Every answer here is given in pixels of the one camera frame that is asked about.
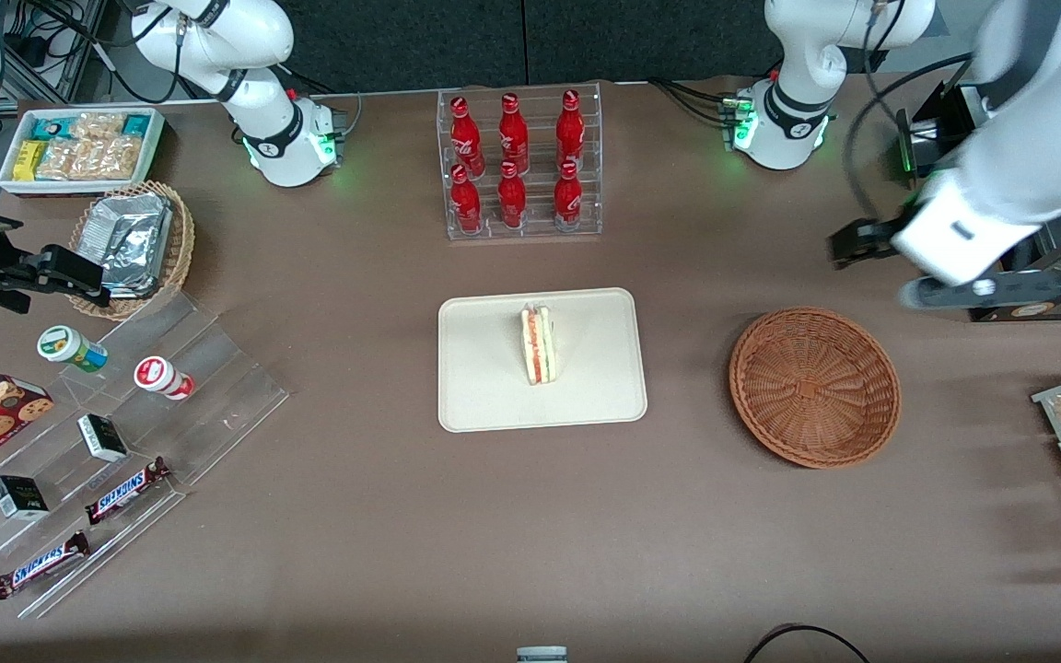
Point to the red cola bottle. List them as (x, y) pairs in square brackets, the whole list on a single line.
[(568, 201), (512, 201), (570, 124), (513, 129), (466, 204), (464, 133)]

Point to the snickers chocolate bar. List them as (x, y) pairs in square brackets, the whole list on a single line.
[(38, 566), (125, 491)]

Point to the white rectangular snack bin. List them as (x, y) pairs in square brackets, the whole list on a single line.
[(155, 138)]

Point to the small black box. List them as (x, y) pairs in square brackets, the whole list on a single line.
[(19, 497), (102, 437)]

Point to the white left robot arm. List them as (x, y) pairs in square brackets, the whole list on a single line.
[(1037, 110)]

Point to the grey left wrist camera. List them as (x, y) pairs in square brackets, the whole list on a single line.
[(1000, 290)]

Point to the teal snack packet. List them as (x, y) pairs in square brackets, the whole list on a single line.
[(53, 127), (136, 126)]

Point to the green lid white cup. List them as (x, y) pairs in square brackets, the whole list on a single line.
[(65, 346)]

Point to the clear acrylic bottle rack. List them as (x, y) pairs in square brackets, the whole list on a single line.
[(535, 198)]

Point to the yellow snack packet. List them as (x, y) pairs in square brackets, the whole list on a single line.
[(29, 161)]

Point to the brown round wicker basket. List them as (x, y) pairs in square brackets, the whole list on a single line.
[(811, 387)]

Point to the silver foil package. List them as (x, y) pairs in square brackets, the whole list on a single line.
[(130, 239)]

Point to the aluminium frame profile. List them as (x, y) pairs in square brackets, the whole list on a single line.
[(79, 41)]

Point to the clear bag of crackers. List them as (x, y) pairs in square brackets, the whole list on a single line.
[(98, 126), (93, 158)]

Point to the red lid white cup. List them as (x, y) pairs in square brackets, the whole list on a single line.
[(157, 376)]

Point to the triangle sandwich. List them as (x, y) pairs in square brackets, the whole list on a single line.
[(538, 345)]

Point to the light oval wicker basket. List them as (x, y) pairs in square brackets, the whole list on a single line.
[(182, 244)]

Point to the cream plastic tray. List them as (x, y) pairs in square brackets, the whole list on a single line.
[(484, 368)]

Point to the clear acrylic stepped shelf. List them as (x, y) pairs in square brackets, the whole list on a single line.
[(217, 387)]

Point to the small grey device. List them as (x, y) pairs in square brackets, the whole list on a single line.
[(542, 655)]

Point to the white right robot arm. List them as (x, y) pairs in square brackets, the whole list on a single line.
[(259, 87)]

